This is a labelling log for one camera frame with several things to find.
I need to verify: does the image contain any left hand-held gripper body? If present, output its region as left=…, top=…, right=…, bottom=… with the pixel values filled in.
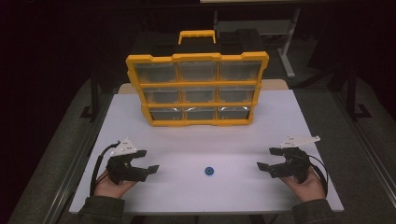
left=106, top=137, right=149, bottom=185

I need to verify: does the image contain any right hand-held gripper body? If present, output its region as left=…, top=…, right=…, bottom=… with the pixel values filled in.
left=268, top=134, right=321, bottom=185

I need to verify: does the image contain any person's left hand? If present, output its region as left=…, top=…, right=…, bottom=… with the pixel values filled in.
left=93, top=169, right=136, bottom=200

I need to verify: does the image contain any person's right hand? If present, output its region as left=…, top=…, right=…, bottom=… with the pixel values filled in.
left=279, top=167, right=327, bottom=203

